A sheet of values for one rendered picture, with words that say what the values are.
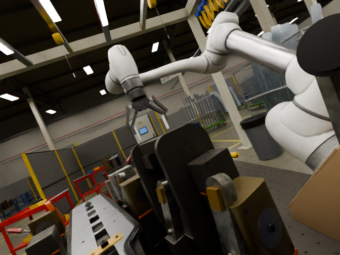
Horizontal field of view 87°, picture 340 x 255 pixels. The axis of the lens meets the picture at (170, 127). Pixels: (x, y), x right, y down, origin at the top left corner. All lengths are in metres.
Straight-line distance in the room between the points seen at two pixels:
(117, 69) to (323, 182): 0.79
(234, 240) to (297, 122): 0.53
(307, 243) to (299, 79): 0.51
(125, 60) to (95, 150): 7.56
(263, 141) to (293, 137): 2.58
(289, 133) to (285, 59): 0.27
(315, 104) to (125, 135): 7.72
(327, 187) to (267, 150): 2.75
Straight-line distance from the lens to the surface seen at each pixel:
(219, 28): 1.07
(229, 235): 0.30
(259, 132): 3.27
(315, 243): 0.77
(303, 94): 0.73
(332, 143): 0.73
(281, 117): 0.77
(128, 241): 0.48
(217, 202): 0.27
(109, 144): 8.18
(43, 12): 3.33
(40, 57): 4.39
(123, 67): 0.81
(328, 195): 0.66
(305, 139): 0.74
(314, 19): 4.51
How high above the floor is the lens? 1.20
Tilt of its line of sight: 1 degrees down
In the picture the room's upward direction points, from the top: 24 degrees counter-clockwise
